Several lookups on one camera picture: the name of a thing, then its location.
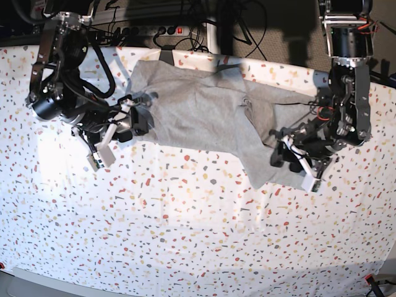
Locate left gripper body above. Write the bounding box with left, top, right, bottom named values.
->
left=269, top=128, right=339, bottom=179

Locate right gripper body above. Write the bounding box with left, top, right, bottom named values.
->
left=72, top=95, right=152, bottom=144

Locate grey T-shirt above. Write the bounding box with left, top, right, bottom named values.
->
left=129, top=61, right=314, bottom=189

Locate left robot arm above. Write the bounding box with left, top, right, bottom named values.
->
left=270, top=1, right=376, bottom=179

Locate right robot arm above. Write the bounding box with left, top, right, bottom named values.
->
left=25, top=1, right=149, bottom=150

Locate black table clamp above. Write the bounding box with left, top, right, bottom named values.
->
left=159, top=45, right=175, bottom=66

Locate white power strip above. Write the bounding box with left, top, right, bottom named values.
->
left=116, top=25, right=190, bottom=37

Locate terrazzo patterned tablecloth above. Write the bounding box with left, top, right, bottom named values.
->
left=1, top=46, right=395, bottom=296

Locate red clamp right corner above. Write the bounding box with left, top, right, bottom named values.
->
left=364, top=274, right=376, bottom=286

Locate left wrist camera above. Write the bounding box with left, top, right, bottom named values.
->
left=301, top=174, right=322, bottom=192

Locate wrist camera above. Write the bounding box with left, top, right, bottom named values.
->
left=301, top=174, right=322, bottom=192
left=87, top=145, right=116, bottom=172

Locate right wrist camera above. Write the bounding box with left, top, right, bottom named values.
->
left=87, top=145, right=116, bottom=172

